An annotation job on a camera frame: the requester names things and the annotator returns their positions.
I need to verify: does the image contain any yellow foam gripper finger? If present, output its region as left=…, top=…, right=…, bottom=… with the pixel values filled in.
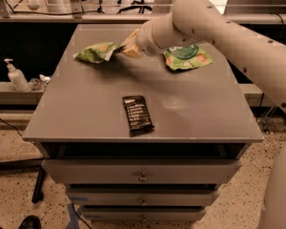
left=122, top=29, right=139, bottom=48
left=122, top=47, right=143, bottom=59

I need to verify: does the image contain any green jalapeno chip bag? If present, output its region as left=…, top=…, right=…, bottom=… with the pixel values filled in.
left=73, top=42, right=122, bottom=64

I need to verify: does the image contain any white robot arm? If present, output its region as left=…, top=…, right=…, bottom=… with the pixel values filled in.
left=123, top=0, right=286, bottom=229

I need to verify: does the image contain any green rice chip bag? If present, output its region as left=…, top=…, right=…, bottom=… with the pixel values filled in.
left=163, top=45, right=213, bottom=71

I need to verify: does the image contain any black office chair right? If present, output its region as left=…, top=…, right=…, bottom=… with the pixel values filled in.
left=118, top=0, right=153, bottom=13

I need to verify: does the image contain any black snack bar wrapper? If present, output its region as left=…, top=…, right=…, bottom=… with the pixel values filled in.
left=122, top=95, right=153, bottom=133

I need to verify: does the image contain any grey drawer cabinet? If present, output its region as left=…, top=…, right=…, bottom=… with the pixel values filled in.
left=24, top=24, right=263, bottom=221

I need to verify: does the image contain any crumpled silver wrapper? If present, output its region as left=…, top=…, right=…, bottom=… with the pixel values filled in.
left=30, top=74, right=51, bottom=91

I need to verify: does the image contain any white pump sanitizer bottle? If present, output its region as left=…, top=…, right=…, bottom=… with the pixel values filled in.
left=5, top=58, right=29, bottom=92

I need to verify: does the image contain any top grey drawer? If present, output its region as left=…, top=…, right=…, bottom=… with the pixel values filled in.
left=42, top=159, right=241, bottom=184

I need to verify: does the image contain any grey drawer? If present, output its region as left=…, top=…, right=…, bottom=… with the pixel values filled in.
left=42, top=159, right=241, bottom=184
left=66, top=189, right=219, bottom=207
left=82, top=207, right=206, bottom=221

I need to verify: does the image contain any middle grey drawer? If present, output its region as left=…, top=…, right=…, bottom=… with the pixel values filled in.
left=66, top=189, right=219, bottom=207

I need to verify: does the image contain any bottom grey drawer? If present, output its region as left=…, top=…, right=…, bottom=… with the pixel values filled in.
left=82, top=207, right=206, bottom=221

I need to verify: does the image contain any black table leg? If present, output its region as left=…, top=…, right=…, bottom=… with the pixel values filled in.
left=31, top=168, right=46, bottom=203

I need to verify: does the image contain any black shoe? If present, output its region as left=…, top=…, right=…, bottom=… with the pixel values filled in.
left=18, top=215, right=41, bottom=229

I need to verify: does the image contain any black floor cable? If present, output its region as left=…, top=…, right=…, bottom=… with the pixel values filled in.
left=0, top=109, right=25, bottom=137

